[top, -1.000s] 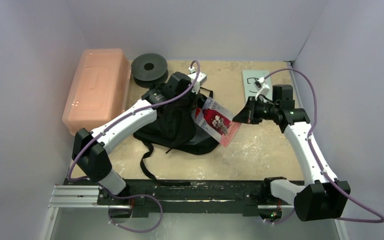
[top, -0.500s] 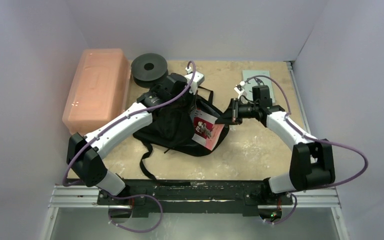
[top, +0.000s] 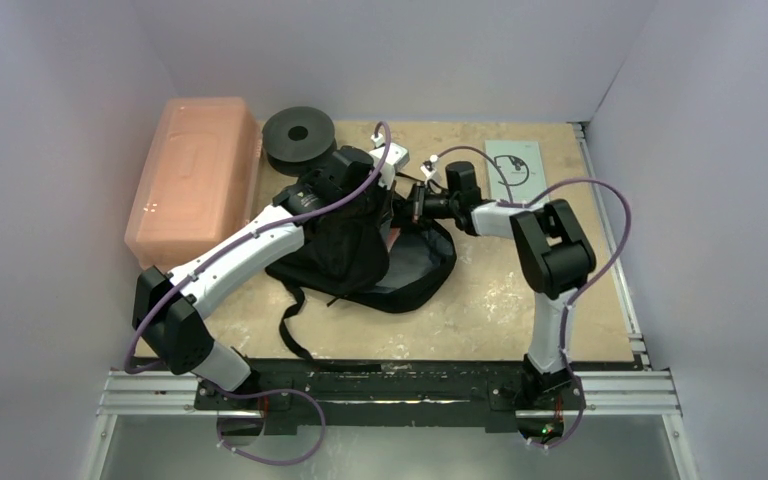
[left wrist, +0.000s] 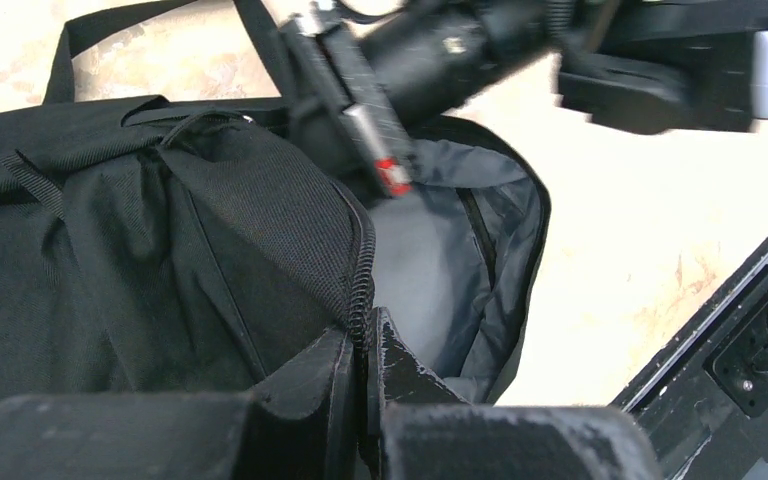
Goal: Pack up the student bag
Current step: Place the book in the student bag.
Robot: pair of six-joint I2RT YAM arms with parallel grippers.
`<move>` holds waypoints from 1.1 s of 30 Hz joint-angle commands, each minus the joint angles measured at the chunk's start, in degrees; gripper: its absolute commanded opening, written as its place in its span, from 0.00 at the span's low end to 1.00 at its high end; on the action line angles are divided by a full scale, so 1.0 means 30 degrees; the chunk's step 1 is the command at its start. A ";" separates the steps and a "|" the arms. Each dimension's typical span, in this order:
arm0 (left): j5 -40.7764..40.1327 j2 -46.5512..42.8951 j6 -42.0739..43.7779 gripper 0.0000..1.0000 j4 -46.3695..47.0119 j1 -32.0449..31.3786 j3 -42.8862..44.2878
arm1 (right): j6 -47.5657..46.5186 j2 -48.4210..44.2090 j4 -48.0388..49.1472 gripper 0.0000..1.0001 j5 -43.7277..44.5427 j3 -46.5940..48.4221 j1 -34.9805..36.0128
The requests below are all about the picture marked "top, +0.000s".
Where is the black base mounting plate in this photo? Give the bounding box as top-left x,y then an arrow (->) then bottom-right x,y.
194,359 -> 583,441

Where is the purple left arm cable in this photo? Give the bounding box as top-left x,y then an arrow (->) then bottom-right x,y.
122,121 -> 393,376

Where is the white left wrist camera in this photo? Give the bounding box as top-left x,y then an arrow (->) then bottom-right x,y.
369,133 -> 410,189

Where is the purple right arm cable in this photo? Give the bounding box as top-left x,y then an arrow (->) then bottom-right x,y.
435,146 -> 633,399

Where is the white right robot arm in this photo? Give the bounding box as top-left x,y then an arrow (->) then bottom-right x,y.
394,161 -> 596,407

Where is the aluminium frame rail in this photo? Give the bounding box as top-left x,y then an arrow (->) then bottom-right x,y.
95,122 -> 700,480

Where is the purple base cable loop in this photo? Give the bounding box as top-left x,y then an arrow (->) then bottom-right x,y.
215,387 -> 330,468

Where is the translucent pink storage box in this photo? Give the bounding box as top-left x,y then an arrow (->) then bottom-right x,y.
124,97 -> 262,271

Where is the black student backpack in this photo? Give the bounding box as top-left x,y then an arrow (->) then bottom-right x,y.
266,195 -> 457,370

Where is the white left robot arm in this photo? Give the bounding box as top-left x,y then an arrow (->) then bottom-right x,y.
132,142 -> 402,409

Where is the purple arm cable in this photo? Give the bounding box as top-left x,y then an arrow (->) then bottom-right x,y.
122,121 -> 393,376
435,146 -> 633,399

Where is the black filament spool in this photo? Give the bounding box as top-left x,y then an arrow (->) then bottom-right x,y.
262,106 -> 337,177

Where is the red comic book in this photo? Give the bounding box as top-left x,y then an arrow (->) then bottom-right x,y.
386,228 -> 401,250

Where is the grey thin booklet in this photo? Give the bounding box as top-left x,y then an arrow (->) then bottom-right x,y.
484,140 -> 547,203

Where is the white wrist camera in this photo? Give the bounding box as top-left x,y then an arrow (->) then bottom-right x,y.
420,154 -> 440,182
369,133 -> 410,189

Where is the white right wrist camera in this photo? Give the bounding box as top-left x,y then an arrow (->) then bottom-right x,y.
420,154 -> 440,182

